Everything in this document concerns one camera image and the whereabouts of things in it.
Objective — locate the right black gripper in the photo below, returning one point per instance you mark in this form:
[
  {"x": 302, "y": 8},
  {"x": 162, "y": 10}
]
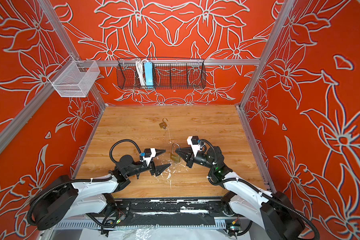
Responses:
[{"x": 190, "y": 159}]

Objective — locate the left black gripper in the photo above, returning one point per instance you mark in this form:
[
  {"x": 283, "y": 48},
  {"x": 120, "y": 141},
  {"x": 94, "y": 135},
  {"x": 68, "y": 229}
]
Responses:
[{"x": 158, "y": 170}]

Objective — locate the long-shackle brass padlock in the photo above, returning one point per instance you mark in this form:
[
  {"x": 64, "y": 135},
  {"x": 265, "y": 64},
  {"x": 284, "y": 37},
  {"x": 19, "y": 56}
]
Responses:
[{"x": 173, "y": 155}]

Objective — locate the small brass padlock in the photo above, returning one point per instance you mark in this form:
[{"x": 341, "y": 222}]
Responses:
[{"x": 164, "y": 124}]

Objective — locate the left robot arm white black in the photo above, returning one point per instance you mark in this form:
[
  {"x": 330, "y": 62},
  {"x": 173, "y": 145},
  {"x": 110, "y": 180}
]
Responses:
[{"x": 66, "y": 197}]

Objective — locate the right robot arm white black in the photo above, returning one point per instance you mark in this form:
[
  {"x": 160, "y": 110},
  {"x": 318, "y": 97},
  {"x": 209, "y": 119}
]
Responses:
[{"x": 273, "y": 212}]

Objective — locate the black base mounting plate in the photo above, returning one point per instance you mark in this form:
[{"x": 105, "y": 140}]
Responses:
[{"x": 171, "y": 211}]

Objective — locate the light blue box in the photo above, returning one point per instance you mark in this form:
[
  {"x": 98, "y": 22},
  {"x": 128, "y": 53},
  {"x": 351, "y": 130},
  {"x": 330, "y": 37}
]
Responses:
[{"x": 148, "y": 66}]

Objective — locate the black wire basket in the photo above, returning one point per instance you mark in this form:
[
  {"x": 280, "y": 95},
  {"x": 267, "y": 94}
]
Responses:
[{"x": 168, "y": 74}]

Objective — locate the grey slotted cable duct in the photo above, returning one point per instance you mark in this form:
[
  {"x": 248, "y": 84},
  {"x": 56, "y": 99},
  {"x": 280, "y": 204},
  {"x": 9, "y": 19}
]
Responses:
[{"x": 79, "y": 225}]

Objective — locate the white wire basket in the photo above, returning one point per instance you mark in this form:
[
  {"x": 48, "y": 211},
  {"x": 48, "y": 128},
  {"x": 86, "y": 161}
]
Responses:
[{"x": 74, "y": 79}]

